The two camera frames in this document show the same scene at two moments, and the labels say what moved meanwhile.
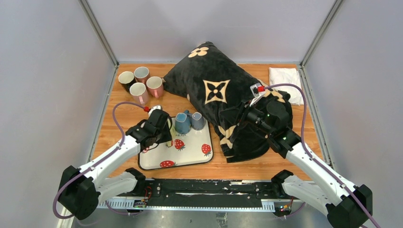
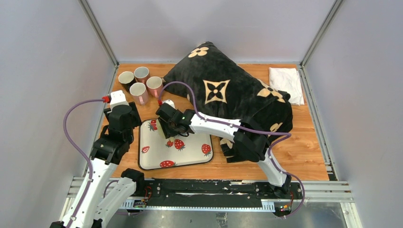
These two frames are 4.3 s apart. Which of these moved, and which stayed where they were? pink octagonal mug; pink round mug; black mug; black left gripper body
Moved: black left gripper body
Stayed: pink round mug; black mug; pink octagonal mug
